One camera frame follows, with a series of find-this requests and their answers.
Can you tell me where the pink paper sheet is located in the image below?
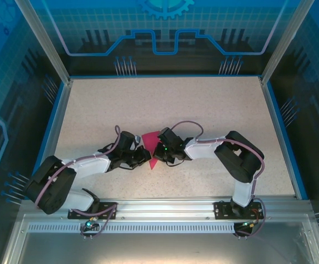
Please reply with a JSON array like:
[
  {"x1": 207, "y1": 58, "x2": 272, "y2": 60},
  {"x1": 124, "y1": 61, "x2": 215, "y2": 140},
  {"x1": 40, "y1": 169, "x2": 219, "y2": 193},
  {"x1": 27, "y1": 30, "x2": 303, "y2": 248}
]
[{"x1": 142, "y1": 131, "x2": 162, "y2": 170}]

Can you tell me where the left circuit board with LED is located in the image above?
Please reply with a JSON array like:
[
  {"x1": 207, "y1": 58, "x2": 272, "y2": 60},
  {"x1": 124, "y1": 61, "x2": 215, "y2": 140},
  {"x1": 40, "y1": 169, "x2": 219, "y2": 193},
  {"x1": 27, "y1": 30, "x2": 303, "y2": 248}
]
[{"x1": 79, "y1": 217, "x2": 99, "y2": 232}]

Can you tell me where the circuit board with led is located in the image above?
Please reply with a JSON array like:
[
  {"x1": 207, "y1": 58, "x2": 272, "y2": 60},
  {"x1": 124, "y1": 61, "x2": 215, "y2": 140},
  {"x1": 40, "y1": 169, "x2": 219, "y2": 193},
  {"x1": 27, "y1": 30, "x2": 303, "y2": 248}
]
[
  {"x1": 235, "y1": 219, "x2": 259, "y2": 232},
  {"x1": 79, "y1": 217, "x2": 99, "y2": 232}
]

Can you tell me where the short blue table edge trim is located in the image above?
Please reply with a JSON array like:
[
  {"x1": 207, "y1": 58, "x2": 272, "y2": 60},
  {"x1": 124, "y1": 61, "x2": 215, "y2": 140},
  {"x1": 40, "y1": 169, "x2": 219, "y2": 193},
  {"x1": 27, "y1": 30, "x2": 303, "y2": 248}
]
[
  {"x1": 266, "y1": 81, "x2": 309, "y2": 200},
  {"x1": 24, "y1": 81, "x2": 67, "y2": 200}
]

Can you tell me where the right circuit board with LED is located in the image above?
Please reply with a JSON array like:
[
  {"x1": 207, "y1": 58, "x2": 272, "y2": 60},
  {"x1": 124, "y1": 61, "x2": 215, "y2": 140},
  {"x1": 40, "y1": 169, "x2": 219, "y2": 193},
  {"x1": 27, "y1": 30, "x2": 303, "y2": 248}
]
[{"x1": 235, "y1": 219, "x2": 259, "y2": 232}]

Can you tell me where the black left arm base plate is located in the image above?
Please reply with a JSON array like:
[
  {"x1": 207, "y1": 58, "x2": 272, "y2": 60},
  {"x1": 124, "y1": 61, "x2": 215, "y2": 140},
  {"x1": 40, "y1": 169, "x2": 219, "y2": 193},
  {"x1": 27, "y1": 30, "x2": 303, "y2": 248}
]
[{"x1": 67, "y1": 201, "x2": 118, "y2": 220}]

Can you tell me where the aluminium frame rail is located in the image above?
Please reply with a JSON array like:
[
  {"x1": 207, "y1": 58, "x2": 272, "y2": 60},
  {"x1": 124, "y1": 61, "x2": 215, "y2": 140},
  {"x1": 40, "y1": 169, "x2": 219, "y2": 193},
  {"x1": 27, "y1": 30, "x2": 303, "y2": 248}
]
[{"x1": 19, "y1": 195, "x2": 314, "y2": 222}]

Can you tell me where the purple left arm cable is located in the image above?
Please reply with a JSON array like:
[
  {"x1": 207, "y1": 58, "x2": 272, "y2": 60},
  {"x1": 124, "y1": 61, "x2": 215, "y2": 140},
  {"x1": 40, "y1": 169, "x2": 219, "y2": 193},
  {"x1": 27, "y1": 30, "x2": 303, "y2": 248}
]
[{"x1": 34, "y1": 125, "x2": 122, "y2": 240}]

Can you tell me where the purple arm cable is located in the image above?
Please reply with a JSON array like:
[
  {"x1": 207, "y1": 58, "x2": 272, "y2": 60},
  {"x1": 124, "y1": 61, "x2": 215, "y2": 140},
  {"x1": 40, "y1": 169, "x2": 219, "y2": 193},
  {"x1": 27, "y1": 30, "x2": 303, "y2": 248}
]
[
  {"x1": 34, "y1": 125, "x2": 122, "y2": 240},
  {"x1": 170, "y1": 120, "x2": 268, "y2": 240}
]

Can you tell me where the slotted aluminium cable duct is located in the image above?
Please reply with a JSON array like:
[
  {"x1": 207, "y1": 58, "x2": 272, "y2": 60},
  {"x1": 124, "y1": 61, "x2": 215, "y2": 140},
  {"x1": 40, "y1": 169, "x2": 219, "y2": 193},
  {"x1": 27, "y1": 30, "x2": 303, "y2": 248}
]
[{"x1": 26, "y1": 223, "x2": 261, "y2": 234}]

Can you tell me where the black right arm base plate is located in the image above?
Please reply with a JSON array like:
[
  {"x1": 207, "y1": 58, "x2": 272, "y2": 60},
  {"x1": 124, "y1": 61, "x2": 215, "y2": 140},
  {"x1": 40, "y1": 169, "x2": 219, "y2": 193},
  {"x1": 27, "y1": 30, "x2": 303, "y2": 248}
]
[{"x1": 213, "y1": 200, "x2": 265, "y2": 220}]

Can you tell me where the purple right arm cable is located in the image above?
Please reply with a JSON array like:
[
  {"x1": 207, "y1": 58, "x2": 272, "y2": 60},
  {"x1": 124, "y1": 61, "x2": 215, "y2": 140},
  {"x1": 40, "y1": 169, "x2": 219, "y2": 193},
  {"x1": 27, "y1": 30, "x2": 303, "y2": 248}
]
[{"x1": 170, "y1": 120, "x2": 268, "y2": 240}]

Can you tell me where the aluminium frame post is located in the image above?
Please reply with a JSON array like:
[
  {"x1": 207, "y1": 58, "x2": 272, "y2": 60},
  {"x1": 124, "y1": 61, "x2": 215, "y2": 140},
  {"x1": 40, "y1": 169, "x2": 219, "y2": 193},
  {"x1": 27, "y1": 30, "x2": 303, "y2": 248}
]
[
  {"x1": 13, "y1": 0, "x2": 74, "y2": 85},
  {"x1": 260, "y1": 0, "x2": 316, "y2": 85}
]

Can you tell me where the blue printed enclosure side panel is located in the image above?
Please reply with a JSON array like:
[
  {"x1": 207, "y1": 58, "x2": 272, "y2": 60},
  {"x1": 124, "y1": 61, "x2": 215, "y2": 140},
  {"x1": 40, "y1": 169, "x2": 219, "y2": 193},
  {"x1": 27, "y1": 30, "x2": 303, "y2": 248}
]
[
  {"x1": 0, "y1": 0, "x2": 67, "y2": 264},
  {"x1": 263, "y1": 0, "x2": 319, "y2": 264}
]

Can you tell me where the blue printed enclosure panel, gear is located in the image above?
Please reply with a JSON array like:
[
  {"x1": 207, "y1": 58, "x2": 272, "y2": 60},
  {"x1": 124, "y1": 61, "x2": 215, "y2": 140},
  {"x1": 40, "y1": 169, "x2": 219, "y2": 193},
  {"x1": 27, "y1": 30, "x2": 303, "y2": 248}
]
[{"x1": 29, "y1": 0, "x2": 298, "y2": 76}]

